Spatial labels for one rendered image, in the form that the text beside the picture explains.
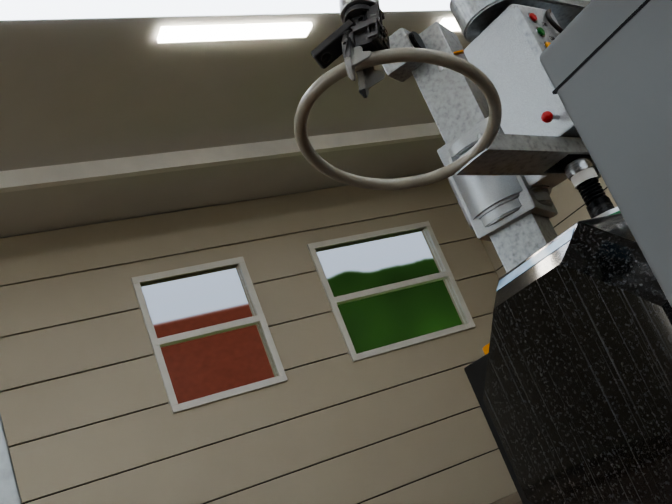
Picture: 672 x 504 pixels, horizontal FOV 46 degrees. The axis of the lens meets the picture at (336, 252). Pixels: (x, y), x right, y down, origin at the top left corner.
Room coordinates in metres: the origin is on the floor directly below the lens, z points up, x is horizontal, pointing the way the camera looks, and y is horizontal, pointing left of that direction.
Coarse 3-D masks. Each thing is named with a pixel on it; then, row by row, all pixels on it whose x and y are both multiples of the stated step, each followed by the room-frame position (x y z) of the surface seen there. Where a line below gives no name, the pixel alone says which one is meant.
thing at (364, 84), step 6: (360, 72) 1.54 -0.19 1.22; (366, 72) 1.55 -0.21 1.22; (372, 72) 1.55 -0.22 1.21; (378, 72) 1.54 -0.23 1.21; (384, 72) 1.54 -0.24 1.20; (360, 78) 1.55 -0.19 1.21; (366, 78) 1.55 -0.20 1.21; (372, 78) 1.54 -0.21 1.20; (378, 78) 1.54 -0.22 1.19; (360, 84) 1.54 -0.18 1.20; (366, 84) 1.54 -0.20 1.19; (372, 84) 1.54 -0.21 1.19; (360, 90) 1.54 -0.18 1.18; (366, 90) 1.54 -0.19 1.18; (366, 96) 1.53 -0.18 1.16
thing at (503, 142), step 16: (496, 144) 1.86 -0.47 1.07; (512, 144) 1.90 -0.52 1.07; (528, 144) 1.95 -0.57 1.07; (544, 144) 2.00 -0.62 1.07; (560, 144) 2.04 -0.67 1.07; (576, 144) 2.10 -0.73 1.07; (480, 160) 1.89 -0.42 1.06; (496, 160) 1.93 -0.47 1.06; (512, 160) 1.97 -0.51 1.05; (528, 160) 2.01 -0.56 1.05; (544, 160) 2.06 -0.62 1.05; (592, 160) 2.34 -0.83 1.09
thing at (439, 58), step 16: (400, 48) 1.51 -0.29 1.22; (416, 48) 1.51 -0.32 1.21; (368, 64) 1.52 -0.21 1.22; (448, 64) 1.54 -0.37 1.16; (464, 64) 1.56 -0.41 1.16; (320, 80) 1.56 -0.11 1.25; (336, 80) 1.55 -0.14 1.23; (480, 80) 1.60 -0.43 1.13; (304, 96) 1.60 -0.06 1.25; (496, 96) 1.66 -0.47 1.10; (304, 112) 1.64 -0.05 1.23; (496, 112) 1.71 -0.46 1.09; (304, 128) 1.70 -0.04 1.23; (496, 128) 1.77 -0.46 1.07; (304, 144) 1.75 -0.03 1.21; (480, 144) 1.83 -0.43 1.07; (320, 160) 1.82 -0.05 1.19; (464, 160) 1.88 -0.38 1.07; (336, 176) 1.88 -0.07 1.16; (352, 176) 1.91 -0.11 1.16; (416, 176) 1.95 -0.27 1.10; (432, 176) 1.93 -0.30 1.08; (448, 176) 1.93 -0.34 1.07
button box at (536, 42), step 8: (520, 8) 2.02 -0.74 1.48; (528, 8) 2.05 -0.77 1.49; (520, 16) 2.02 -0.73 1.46; (520, 24) 2.03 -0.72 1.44; (528, 24) 2.02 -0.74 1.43; (536, 24) 2.04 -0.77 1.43; (528, 32) 2.02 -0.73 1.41; (536, 32) 2.03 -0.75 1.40; (528, 40) 2.03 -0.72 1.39; (536, 40) 2.02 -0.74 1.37; (544, 40) 2.04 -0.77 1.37; (536, 48) 2.02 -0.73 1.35; (544, 48) 2.03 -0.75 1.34; (536, 56) 2.03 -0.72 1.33; (544, 72) 2.03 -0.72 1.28; (552, 88) 2.03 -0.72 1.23
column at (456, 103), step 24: (432, 24) 2.90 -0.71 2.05; (432, 48) 2.92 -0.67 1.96; (456, 48) 2.96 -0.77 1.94; (432, 72) 2.94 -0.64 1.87; (456, 72) 2.90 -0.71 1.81; (432, 96) 2.96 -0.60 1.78; (456, 96) 2.92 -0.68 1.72; (480, 96) 2.96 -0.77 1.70; (456, 120) 2.94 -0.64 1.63; (480, 120) 2.89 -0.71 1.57; (528, 216) 2.89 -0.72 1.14; (504, 240) 2.95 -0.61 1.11; (528, 240) 2.91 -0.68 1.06; (504, 264) 2.97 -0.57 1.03
